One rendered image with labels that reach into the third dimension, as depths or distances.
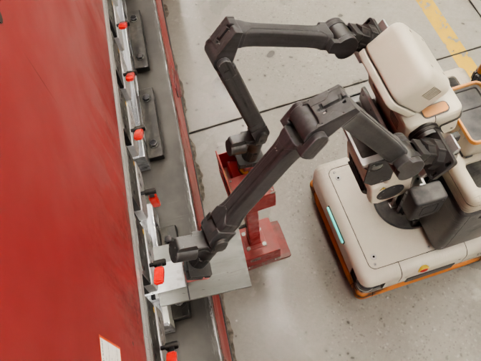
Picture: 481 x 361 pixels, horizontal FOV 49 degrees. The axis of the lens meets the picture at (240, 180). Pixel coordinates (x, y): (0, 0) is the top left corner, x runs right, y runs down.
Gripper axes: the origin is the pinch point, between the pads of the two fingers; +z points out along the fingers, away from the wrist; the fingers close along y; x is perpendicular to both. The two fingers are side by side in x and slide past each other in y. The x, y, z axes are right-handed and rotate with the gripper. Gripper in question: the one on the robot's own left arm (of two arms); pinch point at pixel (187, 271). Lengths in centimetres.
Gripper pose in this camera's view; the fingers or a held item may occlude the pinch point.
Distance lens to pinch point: 153.8
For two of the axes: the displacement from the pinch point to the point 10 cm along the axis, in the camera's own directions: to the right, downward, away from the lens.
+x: 9.0, 0.0, 4.4
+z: -3.7, 5.2, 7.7
